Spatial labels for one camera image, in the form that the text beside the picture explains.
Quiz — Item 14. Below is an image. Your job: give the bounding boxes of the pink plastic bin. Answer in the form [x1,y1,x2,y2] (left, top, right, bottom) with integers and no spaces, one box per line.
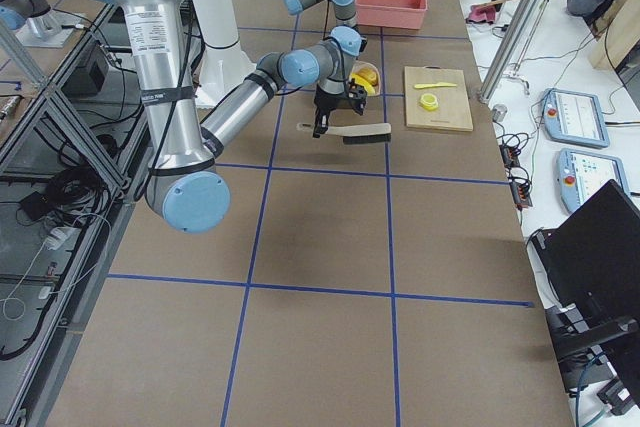
[355,0,428,30]

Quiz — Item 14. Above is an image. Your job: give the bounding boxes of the beige hand brush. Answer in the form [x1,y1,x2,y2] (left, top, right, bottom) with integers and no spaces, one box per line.
[296,123,391,145]

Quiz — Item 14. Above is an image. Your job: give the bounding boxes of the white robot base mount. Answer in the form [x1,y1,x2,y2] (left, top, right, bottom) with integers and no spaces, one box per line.
[192,0,255,108]

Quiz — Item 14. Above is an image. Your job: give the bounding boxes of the blue teach pendant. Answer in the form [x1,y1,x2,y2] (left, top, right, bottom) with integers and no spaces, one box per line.
[556,148,630,213]
[541,88,610,149]

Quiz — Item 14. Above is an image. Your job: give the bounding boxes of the yellow toy corn cob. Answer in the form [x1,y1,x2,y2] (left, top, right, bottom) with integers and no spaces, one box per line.
[350,73,378,97]

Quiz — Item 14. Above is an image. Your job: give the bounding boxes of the lower blue teach pendant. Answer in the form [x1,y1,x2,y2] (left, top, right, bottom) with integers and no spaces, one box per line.
[556,148,630,213]

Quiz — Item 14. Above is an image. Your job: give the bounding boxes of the pink cloth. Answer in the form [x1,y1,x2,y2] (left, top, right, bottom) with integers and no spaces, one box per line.
[466,4,500,24]

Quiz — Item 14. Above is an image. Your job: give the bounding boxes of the wooden sticks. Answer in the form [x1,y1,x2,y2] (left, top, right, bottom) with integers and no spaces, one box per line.
[471,0,514,11]

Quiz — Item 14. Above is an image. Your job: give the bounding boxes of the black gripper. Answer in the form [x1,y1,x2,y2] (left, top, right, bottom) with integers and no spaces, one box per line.
[312,79,368,138]

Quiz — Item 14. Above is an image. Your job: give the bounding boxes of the upper blue teach pendant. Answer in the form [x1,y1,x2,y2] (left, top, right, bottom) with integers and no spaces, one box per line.
[541,88,610,149]

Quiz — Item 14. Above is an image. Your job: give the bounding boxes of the beige plastic dustpan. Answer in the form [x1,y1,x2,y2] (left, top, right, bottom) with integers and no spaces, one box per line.
[350,60,382,97]

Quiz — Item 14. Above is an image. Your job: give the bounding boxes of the brown toy potato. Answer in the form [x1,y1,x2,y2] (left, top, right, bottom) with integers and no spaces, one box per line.
[357,67,378,84]

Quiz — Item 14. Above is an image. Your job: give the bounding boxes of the metal reacher grabber tool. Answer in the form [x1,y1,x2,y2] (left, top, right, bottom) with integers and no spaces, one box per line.
[504,0,550,96]

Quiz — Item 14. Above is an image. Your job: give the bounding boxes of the yellow plastic toy knife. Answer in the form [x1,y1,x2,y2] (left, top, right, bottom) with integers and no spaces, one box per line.
[413,82,458,90]

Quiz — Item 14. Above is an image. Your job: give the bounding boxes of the black monitor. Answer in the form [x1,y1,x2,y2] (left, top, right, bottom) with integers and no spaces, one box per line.
[531,180,639,328]

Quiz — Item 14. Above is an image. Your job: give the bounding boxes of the aluminium frame post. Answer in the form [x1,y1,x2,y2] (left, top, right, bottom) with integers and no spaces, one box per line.
[478,0,542,104]

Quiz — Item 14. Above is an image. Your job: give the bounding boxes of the bamboo cutting board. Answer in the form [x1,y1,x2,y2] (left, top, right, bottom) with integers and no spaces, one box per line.
[404,66,473,132]

